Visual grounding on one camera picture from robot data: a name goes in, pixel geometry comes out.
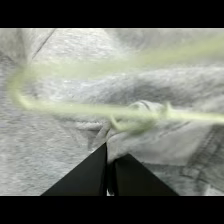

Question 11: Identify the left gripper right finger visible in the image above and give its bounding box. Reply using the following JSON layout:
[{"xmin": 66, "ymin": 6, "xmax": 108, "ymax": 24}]
[{"xmin": 110, "ymin": 153, "xmax": 180, "ymax": 197}]

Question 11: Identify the grey long-sleeved shirt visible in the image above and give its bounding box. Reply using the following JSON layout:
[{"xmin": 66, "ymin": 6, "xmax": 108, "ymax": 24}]
[{"xmin": 0, "ymin": 28, "xmax": 224, "ymax": 197}]

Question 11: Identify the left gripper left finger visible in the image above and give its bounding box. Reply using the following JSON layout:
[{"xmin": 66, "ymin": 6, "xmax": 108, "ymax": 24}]
[{"xmin": 41, "ymin": 142, "xmax": 109, "ymax": 197}]

